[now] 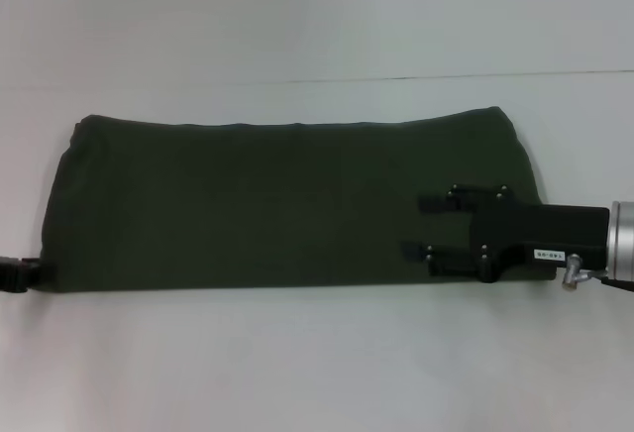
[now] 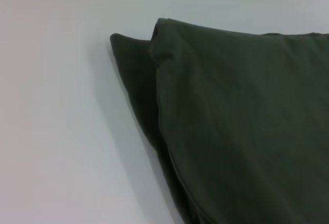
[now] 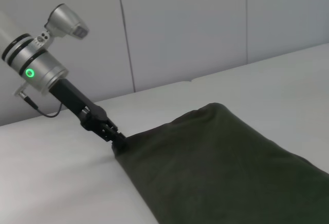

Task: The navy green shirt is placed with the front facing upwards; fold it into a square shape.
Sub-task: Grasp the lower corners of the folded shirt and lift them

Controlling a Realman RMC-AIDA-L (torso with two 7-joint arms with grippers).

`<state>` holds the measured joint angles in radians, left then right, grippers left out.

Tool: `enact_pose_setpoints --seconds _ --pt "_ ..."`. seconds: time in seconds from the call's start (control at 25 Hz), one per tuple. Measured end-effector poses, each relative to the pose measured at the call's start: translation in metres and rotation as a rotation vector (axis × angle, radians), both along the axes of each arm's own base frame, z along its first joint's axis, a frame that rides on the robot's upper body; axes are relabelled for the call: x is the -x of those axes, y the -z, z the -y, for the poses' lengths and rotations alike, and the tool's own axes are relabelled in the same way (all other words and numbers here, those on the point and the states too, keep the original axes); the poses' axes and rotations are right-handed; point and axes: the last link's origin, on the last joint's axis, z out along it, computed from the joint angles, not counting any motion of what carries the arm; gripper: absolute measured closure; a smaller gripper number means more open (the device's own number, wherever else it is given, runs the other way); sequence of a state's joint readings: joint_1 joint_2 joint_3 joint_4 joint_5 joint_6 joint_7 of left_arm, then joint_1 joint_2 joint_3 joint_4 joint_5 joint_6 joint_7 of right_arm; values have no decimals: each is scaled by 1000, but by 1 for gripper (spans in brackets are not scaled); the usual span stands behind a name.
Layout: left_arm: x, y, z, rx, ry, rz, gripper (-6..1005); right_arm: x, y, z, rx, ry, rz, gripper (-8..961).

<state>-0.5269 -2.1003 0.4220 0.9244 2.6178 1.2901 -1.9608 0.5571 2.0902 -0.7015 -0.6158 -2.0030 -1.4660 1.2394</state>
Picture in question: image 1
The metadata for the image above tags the dark green FREE t-shirt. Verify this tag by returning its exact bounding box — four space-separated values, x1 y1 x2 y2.
38 103 557 295

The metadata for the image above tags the right arm cable connector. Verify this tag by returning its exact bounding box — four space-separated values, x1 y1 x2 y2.
559 252 634 295

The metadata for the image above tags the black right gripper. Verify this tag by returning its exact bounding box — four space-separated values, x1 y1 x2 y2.
400 182 611 285

